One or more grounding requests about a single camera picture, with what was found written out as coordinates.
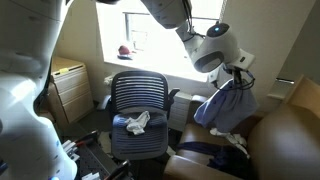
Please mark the light blue shirt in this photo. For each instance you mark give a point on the light blue shirt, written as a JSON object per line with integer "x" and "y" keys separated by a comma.
{"x": 226, "y": 108}

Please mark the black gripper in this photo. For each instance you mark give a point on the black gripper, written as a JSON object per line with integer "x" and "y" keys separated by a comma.
{"x": 237, "y": 78}

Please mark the brown leather armchair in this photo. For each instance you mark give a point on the brown leather armchair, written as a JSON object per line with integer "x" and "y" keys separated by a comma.
{"x": 283, "y": 145}

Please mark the dark navy garment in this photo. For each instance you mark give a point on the dark navy garment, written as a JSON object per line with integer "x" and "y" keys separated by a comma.
{"x": 225, "y": 158}

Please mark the small white cloth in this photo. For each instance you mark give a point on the small white cloth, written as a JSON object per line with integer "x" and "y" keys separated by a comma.
{"x": 136, "y": 126}

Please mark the yellow sticky note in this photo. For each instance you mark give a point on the yellow sticky note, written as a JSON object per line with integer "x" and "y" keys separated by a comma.
{"x": 63, "y": 70}

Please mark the light wood drawer cabinet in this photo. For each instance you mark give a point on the light wood drawer cabinet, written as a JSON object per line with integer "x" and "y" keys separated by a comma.
{"x": 70, "y": 96}

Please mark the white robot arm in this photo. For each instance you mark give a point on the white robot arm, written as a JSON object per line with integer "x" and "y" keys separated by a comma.
{"x": 29, "y": 30}

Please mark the black perforated equipment tray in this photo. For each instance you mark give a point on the black perforated equipment tray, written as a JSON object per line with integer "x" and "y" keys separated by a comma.
{"x": 92, "y": 162}

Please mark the beige khaki shorts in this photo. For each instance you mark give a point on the beige khaki shorts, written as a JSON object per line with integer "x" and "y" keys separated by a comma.
{"x": 105, "y": 142}

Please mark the red cap on windowsill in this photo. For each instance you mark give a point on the red cap on windowsill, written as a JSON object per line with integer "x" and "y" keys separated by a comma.
{"x": 124, "y": 53}

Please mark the white cloth on armchair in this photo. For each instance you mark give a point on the white cloth on armchair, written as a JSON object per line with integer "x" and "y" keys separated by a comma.
{"x": 235, "y": 139}

